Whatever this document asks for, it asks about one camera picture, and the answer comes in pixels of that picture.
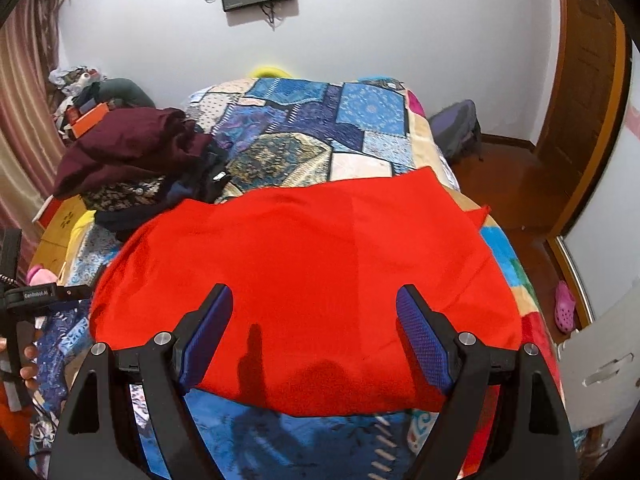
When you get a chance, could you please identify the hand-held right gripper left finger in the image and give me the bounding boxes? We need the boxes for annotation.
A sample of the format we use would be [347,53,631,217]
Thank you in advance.
[47,282,236,480]

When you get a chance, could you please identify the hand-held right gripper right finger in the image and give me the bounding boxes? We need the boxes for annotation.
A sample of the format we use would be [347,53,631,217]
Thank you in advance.
[395,284,582,480]

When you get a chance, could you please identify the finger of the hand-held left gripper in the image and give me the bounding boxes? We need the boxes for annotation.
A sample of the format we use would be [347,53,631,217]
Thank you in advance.
[54,284,94,301]

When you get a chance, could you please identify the red fleece jacket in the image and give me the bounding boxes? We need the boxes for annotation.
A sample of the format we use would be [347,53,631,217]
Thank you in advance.
[89,166,524,419]

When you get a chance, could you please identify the dark navy clothes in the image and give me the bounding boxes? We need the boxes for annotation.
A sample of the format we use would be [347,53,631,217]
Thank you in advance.
[94,157,237,242]

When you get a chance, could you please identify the person's left hand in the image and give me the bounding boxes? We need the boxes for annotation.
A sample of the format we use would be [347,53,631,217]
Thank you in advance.
[18,344,42,392]

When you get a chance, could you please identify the yellow cardboard box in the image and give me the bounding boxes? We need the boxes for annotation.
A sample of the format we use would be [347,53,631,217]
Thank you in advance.
[32,195,97,262]

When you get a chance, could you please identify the pink clog shoe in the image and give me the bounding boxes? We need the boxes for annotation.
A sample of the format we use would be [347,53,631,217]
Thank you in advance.
[554,280,577,334]

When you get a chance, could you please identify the maroon garment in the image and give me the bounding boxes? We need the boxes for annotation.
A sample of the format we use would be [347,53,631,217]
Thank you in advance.
[52,106,217,199]

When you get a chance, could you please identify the orange box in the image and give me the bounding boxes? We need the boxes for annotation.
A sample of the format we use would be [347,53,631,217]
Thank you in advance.
[70,102,111,140]

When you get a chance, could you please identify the white plastic panel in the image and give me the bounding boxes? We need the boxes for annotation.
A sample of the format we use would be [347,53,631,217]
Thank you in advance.
[557,274,640,432]

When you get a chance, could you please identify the striped pink curtain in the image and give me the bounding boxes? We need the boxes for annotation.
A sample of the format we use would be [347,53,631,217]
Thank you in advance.
[0,0,72,242]

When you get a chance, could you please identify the dark green cloth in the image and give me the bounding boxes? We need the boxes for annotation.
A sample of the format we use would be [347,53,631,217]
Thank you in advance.
[97,78,156,111]

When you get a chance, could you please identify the grey purple backpack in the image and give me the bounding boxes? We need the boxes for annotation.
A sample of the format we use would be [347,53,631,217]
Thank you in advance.
[427,99,484,164]

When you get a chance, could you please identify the patchwork quilt bed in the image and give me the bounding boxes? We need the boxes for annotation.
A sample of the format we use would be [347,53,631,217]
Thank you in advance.
[30,76,567,480]

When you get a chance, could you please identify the yellow pillow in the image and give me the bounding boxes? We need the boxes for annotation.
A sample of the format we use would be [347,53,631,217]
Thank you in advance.
[250,64,294,81]

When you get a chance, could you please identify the wooden door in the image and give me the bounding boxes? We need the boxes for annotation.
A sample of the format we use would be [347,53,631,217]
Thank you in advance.
[532,0,634,237]

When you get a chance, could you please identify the black screen cables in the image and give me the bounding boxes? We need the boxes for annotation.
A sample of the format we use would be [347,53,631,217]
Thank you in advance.
[259,2,287,27]

